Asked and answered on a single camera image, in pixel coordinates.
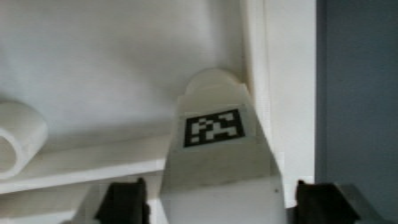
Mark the white square table top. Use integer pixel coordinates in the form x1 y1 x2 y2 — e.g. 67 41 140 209
0 0 316 224

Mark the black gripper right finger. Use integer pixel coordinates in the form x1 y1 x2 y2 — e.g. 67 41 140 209
292 181 358 224

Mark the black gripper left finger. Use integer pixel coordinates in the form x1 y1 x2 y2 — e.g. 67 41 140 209
93 179 149 224

